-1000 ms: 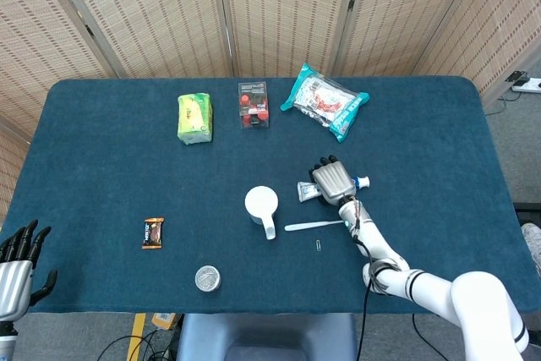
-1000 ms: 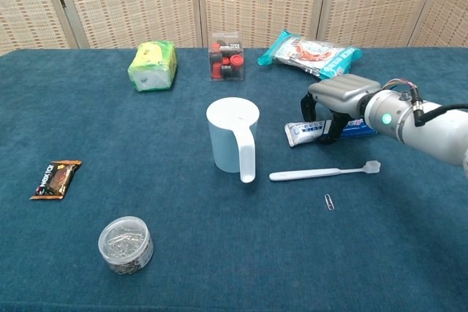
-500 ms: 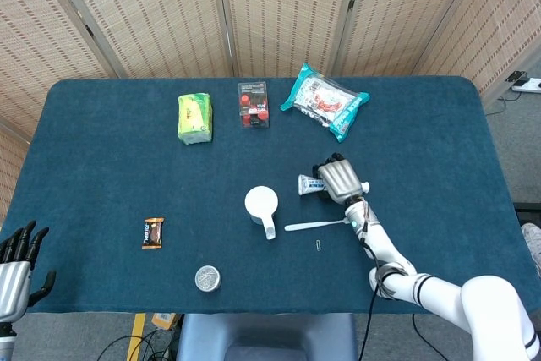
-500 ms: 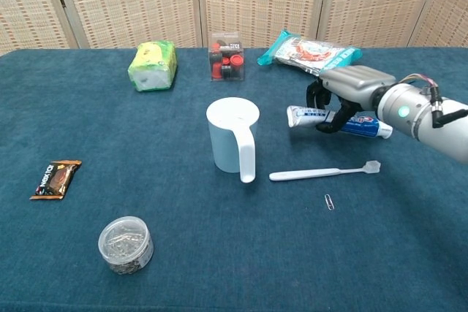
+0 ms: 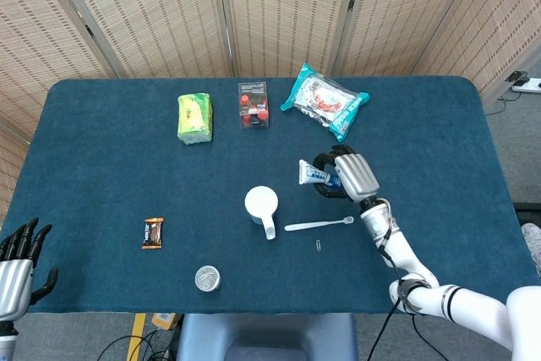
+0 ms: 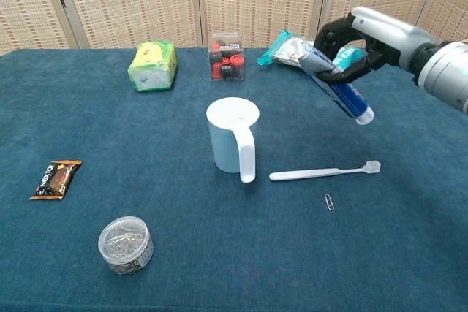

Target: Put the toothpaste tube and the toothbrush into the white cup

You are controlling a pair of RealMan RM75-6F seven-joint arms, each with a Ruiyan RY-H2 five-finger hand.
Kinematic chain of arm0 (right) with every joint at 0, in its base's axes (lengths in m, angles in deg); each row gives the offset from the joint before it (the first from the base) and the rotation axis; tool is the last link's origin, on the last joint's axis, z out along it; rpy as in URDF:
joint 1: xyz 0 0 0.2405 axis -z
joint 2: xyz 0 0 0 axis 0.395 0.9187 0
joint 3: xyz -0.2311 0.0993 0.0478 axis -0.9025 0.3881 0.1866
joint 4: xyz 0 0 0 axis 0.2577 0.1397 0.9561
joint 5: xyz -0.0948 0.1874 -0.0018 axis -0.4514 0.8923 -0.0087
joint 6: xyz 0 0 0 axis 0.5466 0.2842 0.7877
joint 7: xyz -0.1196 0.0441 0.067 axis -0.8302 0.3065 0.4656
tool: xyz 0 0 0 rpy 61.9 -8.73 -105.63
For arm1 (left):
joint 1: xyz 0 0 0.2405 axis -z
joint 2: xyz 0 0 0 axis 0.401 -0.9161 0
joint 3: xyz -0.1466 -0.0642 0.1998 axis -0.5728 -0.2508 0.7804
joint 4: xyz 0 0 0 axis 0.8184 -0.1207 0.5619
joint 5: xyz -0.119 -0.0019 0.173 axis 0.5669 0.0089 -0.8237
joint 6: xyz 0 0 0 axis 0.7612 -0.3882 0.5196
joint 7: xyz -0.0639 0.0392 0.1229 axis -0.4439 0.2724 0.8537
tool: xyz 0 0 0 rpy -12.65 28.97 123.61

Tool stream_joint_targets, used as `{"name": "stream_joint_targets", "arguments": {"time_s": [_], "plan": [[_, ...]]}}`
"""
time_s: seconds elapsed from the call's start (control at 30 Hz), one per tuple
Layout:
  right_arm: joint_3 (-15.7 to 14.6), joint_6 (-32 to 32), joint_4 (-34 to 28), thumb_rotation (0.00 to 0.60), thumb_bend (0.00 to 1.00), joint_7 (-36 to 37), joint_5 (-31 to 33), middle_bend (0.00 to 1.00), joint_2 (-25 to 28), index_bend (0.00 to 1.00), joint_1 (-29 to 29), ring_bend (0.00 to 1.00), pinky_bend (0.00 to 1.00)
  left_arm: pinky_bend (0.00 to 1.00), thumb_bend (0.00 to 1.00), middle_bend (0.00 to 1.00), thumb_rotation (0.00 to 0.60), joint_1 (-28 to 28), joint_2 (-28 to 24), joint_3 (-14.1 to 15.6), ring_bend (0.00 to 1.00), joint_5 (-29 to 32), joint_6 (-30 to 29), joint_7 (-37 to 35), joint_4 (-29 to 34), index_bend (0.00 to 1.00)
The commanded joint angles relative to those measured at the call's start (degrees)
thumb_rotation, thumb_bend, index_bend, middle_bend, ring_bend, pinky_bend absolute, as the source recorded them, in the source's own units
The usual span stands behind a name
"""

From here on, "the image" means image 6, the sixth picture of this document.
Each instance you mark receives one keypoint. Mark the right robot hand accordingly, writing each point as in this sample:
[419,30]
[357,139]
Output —
[391,30]

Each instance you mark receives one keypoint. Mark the clear jar of paper clips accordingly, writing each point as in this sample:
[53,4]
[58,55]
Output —
[124,246]

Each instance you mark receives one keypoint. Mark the teal snack bag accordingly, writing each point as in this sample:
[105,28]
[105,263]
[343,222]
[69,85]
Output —
[281,52]

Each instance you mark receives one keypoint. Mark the clear box red black caps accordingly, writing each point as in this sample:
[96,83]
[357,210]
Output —
[226,60]

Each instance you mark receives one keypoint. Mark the white toothbrush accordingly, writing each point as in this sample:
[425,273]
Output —
[303,174]

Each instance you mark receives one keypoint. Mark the blue table cover cloth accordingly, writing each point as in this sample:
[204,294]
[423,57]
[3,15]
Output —
[109,125]

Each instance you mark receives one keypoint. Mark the single metal paper clip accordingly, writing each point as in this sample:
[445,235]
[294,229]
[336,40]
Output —
[330,203]

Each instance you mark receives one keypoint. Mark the blue white toothpaste tube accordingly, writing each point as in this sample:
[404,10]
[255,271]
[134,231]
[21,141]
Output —
[347,100]

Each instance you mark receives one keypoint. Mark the orange black chocolate bar wrapper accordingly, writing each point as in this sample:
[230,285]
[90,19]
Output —
[55,180]

